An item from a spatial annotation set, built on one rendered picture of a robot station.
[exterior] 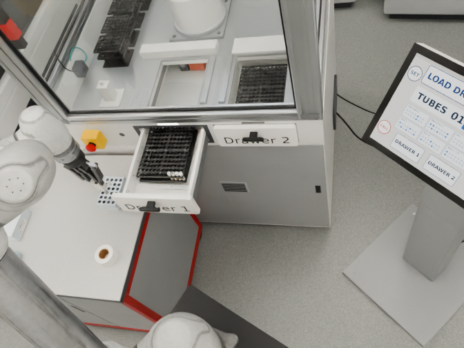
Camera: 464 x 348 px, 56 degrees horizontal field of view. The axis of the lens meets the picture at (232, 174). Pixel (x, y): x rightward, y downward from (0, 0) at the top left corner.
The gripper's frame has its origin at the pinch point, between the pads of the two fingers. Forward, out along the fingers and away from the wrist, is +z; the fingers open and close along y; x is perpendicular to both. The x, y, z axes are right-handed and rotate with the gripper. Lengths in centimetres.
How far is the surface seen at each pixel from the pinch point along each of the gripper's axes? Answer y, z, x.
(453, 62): 113, -33, 26
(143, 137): 12.7, -1.8, 20.3
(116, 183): 2.3, 6.9, 4.3
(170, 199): 32.9, -5.7, -6.7
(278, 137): 64, -1, 23
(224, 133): 44.6, -3.5, 21.9
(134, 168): 13.4, -2.0, 6.5
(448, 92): 112, -28, 20
